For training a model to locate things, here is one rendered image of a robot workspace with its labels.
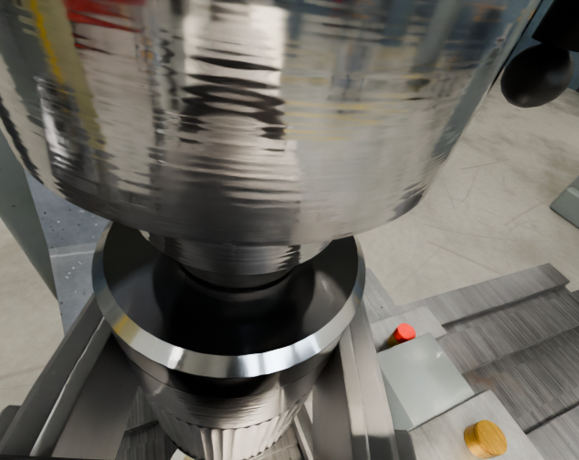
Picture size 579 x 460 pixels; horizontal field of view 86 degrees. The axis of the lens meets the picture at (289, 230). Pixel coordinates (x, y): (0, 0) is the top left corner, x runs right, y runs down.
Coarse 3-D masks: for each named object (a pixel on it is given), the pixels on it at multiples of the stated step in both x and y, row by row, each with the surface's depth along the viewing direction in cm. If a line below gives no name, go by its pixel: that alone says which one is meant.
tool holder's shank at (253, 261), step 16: (160, 240) 4; (176, 240) 4; (176, 256) 4; (192, 256) 4; (208, 256) 4; (224, 256) 4; (240, 256) 4; (256, 256) 4; (272, 256) 4; (288, 256) 4; (304, 256) 4; (192, 272) 5; (208, 272) 4; (224, 272) 4; (240, 272) 4; (256, 272) 4; (272, 272) 5
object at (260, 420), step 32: (160, 384) 5; (288, 384) 5; (160, 416) 7; (192, 416) 5; (224, 416) 5; (256, 416) 6; (288, 416) 7; (192, 448) 8; (224, 448) 7; (256, 448) 8
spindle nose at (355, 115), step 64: (0, 0) 1; (64, 0) 1; (128, 0) 1; (192, 0) 1; (256, 0) 1; (320, 0) 1; (384, 0) 1; (448, 0) 1; (512, 0) 2; (0, 64) 2; (64, 64) 1; (128, 64) 1; (192, 64) 1; (256, 64) 1; (320, 64) 1; (384, 64) 1; (448, 64) 2; (0, 128) 2; (64, 128) 2; (128, 128) 2; (192, 128) 2; (256, 128) 2; (320, 128) 2; (384, 128) 2; (448, 128) 2; (64, 192) 2; (128, 192) 2; (192, 192) 2; (256, 192) 2; (320, 192) 2; (384, 192) 2
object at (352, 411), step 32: (352, 320) 7; (352, 352) 7; (320, 384) 8; (352, 384) 6; (320, 416) 8; (352, 416) 6; (384, 416) 6; (320, 448) 7; (352, 448) 5; (384, 448) 5
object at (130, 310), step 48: (144, 240) 5; (336, 240) 6; (96, 288) 5; (144, 288) 5; (192, 288) 5; (240, 288) 5; (288, 288) 5; (336, 288) 5; (144, 336) 4; (192, 336) 4; (240, 336) 4; (288, 336) 4; (336, 336) 5; (192, 384) 4; (240, 384) 4
